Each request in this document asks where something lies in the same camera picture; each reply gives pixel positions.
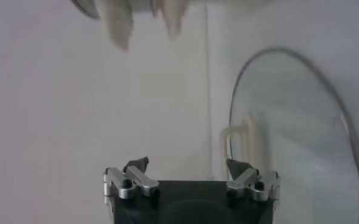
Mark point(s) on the stainless steel steamer pot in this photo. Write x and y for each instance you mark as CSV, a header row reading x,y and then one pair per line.
x,y
118,24

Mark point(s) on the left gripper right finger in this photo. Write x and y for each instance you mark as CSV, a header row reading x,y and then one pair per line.
x,y
244,180

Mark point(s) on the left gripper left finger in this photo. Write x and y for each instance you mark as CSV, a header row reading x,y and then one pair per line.
x,y
141,180

